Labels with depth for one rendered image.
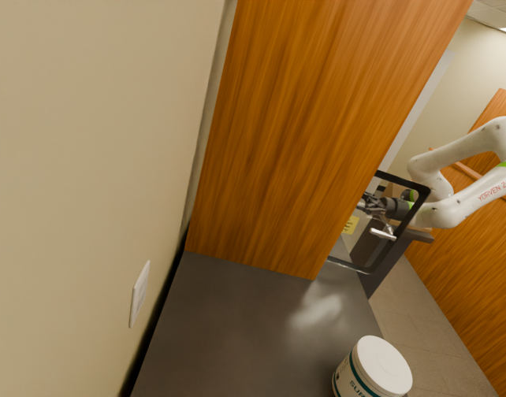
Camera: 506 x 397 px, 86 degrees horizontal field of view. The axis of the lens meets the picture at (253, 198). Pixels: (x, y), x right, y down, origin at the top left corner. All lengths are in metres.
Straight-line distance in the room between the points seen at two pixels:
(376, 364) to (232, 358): 0.34
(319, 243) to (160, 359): 0.58
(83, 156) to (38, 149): 0.05
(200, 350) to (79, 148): 0.65
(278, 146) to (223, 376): 0.60
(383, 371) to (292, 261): 0.43
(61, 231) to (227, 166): 0.62
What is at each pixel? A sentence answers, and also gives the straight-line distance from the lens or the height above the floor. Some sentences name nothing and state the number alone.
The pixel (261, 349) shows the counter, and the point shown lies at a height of 0.94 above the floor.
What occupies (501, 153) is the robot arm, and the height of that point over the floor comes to 1.52.
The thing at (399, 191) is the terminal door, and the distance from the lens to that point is 1.01.
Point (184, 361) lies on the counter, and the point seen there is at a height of 0.94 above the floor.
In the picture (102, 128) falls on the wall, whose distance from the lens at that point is 0.25.
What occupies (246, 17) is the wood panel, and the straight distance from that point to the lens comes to 0.74.
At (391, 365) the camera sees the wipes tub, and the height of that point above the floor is 1.09.
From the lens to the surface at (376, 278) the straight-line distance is 2.12.
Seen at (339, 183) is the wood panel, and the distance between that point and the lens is 0.86.
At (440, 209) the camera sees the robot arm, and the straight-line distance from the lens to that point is 1.22.
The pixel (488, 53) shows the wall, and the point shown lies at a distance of 5.40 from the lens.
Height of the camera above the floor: 1.63
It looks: 29 degrees down
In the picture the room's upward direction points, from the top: 19 degrees clockwise
